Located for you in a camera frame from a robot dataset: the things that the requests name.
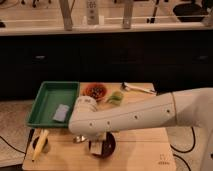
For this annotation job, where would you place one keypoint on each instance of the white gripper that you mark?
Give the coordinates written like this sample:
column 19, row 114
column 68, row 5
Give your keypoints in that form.
column 99, row 138

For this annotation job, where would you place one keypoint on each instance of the white eraser block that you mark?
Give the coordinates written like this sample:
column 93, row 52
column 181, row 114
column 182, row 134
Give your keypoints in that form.
column 96, row 148

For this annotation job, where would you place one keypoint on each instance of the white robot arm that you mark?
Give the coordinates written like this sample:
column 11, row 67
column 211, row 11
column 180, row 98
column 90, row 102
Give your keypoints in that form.
column 181, row 108

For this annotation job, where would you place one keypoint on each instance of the dark purple bowl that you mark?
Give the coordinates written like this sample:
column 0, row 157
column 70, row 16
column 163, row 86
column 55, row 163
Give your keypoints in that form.
column 108, row 147

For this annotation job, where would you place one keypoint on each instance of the red bowl with beans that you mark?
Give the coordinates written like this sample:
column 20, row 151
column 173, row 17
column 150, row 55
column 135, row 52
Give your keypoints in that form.
column 95, row 90

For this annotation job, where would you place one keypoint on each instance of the blue sponge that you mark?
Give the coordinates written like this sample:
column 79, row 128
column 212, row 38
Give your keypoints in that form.
column 61, row 112

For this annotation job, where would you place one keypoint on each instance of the small black dish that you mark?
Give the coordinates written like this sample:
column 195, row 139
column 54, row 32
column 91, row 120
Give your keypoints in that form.
column 36, row 140

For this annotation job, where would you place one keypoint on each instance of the green plastic tray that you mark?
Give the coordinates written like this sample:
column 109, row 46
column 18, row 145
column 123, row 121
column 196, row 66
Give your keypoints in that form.
column 50, row 96

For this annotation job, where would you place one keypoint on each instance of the black office chair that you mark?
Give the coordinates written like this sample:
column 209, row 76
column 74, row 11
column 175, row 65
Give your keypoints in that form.
column 192, row 12

